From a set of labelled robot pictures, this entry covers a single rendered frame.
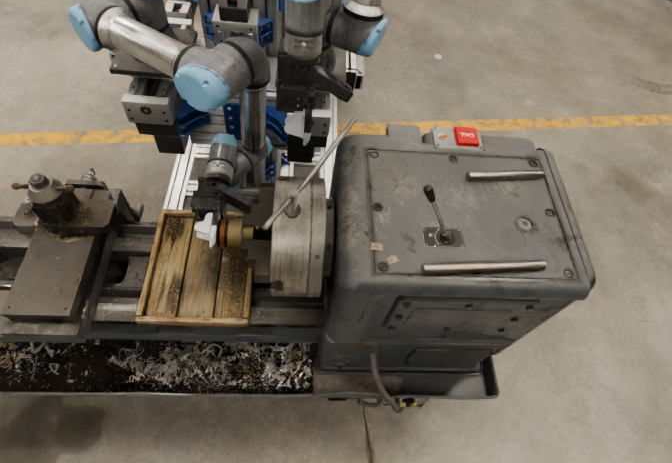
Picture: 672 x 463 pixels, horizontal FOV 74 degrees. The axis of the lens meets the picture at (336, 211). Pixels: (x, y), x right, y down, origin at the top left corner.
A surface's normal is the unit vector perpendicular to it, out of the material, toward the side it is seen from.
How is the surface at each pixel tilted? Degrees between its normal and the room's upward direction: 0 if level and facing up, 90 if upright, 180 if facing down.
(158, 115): 90
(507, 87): 0
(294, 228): 24
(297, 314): 0
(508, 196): 0
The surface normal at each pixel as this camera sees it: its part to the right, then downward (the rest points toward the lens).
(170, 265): 0.11, -0.54
